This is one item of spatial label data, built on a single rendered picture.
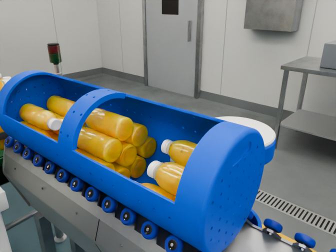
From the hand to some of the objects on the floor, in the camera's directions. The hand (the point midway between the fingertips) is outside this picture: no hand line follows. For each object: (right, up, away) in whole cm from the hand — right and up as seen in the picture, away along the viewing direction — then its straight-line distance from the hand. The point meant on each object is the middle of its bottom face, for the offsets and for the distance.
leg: (+18, -119, +33) cm, 125 cm away
